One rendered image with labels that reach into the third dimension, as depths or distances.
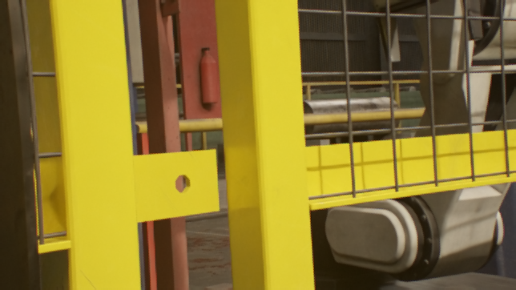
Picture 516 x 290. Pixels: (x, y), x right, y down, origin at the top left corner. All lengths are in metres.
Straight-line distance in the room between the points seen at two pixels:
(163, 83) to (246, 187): 0.99
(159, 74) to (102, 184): 1.08
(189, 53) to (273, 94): 7.30
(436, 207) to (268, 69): 0.64
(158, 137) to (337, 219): 0.47
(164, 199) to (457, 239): 0.69
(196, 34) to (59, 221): 7.48
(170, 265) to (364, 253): 0.49
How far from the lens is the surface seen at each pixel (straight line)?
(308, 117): 5.06
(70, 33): 0.53
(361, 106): 9.52
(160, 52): 1.60
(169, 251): 1.62
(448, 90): 1.13
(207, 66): 7.86
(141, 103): 10.96
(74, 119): 0.52
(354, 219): 1.28
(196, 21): 8.02
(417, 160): 0.81
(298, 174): 0.63
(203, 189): 0.64
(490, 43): 1.13
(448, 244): 1.22
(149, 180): 0.61
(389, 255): 1.23
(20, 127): 0.30
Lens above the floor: 0.46
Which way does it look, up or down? 1 degrees down
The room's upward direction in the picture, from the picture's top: 4 degrees counter-clockwise
